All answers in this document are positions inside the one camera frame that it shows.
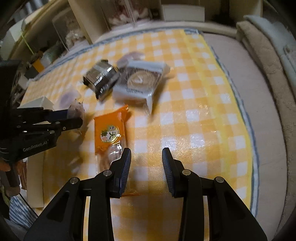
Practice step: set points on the person's left hand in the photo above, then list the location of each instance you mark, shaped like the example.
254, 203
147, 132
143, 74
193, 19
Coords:
13, 177

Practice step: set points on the yellow checkered cloth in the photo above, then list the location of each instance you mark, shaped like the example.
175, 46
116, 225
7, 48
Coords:
161, 129

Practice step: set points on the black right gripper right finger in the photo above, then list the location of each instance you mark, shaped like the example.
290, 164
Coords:
229, 217

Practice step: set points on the purple donut wrapper back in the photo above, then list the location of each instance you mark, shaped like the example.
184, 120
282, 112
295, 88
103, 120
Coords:
125, 59

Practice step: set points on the beige fluffy blanket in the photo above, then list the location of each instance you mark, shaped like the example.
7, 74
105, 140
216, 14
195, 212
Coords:
273, 47

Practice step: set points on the small white box on shelf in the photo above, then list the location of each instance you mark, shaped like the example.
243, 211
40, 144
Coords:
182, 12

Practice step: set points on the white dress doll in case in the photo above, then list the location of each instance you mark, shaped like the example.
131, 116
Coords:
68, 28

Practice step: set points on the cream wooden shelf unit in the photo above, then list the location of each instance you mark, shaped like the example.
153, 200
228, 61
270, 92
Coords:
220, 17

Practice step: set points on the dark square cake clear box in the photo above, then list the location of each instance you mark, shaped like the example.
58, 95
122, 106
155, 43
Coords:
101, 78

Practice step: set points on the orange box on shelf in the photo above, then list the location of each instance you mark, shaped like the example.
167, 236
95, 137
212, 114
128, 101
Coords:
38, 65

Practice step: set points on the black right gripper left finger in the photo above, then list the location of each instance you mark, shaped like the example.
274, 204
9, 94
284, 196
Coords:
81, 210

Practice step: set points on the brown cookie clear wrapper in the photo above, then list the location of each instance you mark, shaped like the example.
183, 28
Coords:
76, 110

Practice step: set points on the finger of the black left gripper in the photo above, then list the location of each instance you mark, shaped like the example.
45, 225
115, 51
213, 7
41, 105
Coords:
62, 113
56, 126

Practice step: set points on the red dress doll in case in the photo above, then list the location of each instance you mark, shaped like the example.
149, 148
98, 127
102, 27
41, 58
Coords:
120, 12

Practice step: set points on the orange snack packet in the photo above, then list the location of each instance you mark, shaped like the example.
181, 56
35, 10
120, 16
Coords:
109, 137

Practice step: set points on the purple donut wrapper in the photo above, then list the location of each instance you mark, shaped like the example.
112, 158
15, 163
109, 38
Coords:
66, 99
125, 59

